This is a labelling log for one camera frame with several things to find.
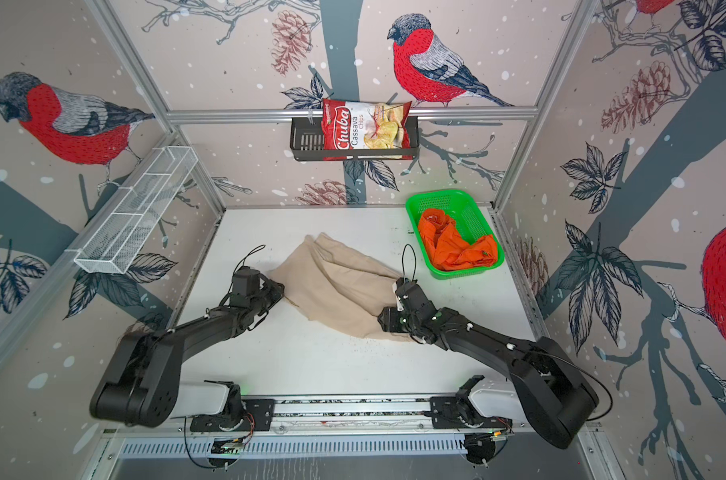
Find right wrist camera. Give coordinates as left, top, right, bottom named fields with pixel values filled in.
left=394, top=277, right=426, bottom=305

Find orange shorts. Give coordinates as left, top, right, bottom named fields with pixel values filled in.
left=418, top=208, right=499, bottom=272

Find black wall basket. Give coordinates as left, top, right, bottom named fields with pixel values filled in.
left=289, top=117, right=420, bottom=162

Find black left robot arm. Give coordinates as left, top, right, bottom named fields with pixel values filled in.
left=89, top=275, right=285, bottom=427

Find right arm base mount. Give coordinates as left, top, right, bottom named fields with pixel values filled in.
left=423, top=375, right=513, bottom=431

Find beige shorts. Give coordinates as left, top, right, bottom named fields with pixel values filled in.
left=269, top=233, right=410, bottom=342

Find horizontal aluminium frame bar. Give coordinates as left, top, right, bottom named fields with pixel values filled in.
left=166, top=106, right=539, bottom=126

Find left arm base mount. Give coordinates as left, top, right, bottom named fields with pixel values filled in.
left=189, top=380, right=276, bottom=433

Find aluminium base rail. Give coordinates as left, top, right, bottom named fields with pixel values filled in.
left=107, top=392, right=610, bottom=463

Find aluminium frame corner post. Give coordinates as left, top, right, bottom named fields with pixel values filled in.
left=85, top=0, right=226, bottom=218

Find green plastic basket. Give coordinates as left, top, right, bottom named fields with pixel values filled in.
left=405, top=189, right=505, bottom=280

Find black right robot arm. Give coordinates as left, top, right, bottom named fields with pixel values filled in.
left=377, top=278, right=599, bottom=449

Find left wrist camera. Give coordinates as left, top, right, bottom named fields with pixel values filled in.
left=230, top=266, right=261, bottom=297

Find red cassava chips bag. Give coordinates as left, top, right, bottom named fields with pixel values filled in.
left=322, top=99, right=415, bottom=159

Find white wire mesh shelf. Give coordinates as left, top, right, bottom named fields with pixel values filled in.
left=74, top=146, right=198, bottom=274

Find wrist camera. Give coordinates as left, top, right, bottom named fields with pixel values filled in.
left=394, top=277, right=426, bottom=305
left=230, top=266, right=261, bottom=297

